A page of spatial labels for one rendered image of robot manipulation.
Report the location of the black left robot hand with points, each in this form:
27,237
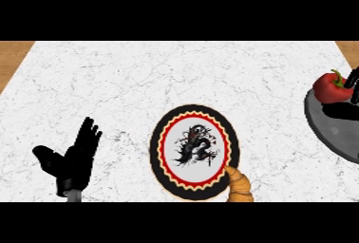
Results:
77,161

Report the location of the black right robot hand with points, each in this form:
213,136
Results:
352,79

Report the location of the red bell pepper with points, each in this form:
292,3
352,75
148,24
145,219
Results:
329,90

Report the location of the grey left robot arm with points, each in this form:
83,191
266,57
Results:
74,196

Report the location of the grey pan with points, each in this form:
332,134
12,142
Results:
338,134

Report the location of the black red dragon plate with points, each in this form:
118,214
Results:
193,152

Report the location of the golden brown croissant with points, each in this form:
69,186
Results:
239,186

